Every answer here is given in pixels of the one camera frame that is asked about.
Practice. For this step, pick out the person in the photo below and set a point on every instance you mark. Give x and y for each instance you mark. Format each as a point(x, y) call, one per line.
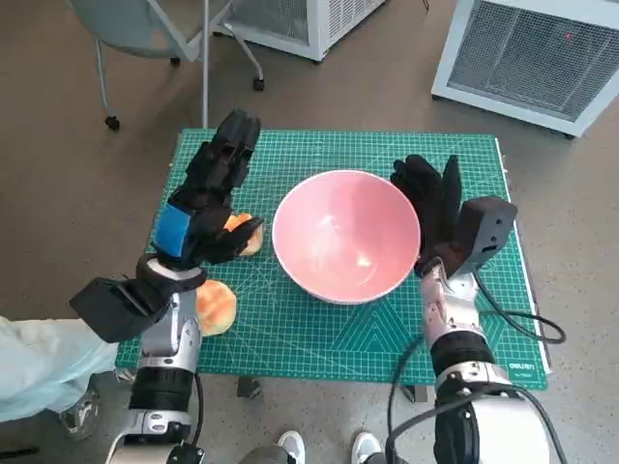
point(29, 357)

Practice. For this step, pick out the black table leg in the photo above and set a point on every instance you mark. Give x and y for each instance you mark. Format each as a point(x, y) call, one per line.
point(416, 392)
point(249, 386)

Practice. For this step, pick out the white shoe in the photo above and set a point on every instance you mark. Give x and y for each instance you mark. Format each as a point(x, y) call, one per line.
point(365, 447)
point(292, 447)

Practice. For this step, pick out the rectangular striped toy bread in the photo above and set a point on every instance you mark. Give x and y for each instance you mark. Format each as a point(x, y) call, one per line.
point(251, 244)

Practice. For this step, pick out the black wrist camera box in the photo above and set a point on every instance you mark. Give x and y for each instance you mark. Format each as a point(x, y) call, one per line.
point(483, 232)
point(111, 304)

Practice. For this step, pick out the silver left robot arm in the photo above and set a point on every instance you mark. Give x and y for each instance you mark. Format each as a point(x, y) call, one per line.
point(164, 386)

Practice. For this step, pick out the large white mesh cabinet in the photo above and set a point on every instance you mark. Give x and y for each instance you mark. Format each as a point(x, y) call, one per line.
point(522, 53)

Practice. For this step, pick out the grey wheeled chair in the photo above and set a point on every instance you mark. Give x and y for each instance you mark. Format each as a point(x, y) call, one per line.
point(130, 24)

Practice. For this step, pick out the thin grey metal pole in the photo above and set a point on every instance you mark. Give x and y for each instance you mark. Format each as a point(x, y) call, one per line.
point(206, 72)

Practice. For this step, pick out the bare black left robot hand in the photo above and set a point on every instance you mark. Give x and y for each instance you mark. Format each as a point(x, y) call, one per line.
point(208, 193)

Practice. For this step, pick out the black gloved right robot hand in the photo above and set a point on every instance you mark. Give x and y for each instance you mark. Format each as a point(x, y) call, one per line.
point(430, 208)

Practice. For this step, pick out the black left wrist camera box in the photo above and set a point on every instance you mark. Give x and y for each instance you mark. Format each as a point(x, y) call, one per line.
point(111, 304)

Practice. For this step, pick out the small white mesh cabinet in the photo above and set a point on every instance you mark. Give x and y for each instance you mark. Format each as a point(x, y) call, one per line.
point(333, 24)

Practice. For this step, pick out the pink bowl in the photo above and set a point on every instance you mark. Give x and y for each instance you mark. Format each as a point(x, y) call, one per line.
point(338, 232)

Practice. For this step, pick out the green cutting mat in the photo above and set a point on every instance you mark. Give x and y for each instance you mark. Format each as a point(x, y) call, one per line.
point(338, 338)

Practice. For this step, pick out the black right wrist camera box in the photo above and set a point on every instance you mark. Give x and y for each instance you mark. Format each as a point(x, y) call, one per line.
point(483, 232)

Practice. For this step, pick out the round toy bread bun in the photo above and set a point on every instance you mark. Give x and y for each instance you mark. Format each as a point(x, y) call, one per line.
point(217, 304)

